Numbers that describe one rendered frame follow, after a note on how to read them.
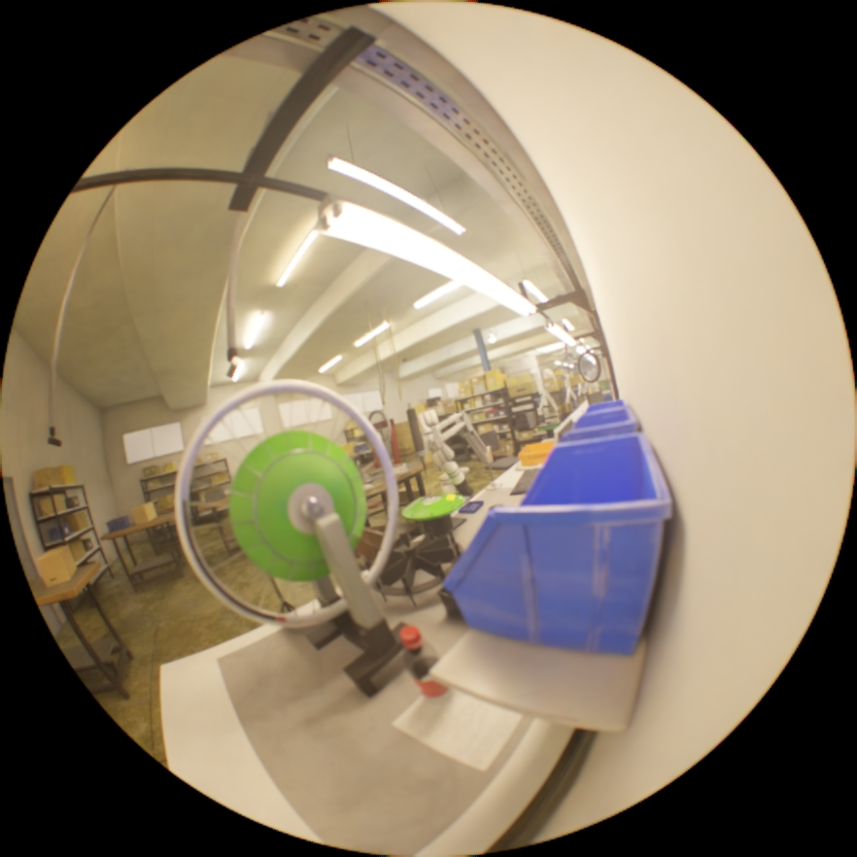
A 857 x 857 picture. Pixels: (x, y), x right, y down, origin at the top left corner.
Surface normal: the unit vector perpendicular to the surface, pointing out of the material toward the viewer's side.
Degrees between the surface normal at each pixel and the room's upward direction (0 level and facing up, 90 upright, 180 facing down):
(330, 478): 85
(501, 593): 92
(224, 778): 0
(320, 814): 0
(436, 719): 0
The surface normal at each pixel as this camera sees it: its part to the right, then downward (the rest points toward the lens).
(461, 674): -0.23, -0.97
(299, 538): 0.75, -0.09
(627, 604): -0.63, 0.22
